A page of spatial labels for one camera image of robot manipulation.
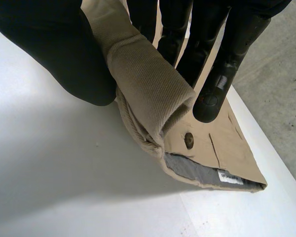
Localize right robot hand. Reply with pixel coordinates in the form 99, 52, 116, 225
0, 0, 292, 123

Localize beige shorts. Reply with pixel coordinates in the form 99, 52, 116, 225
80, 0, 268, 195

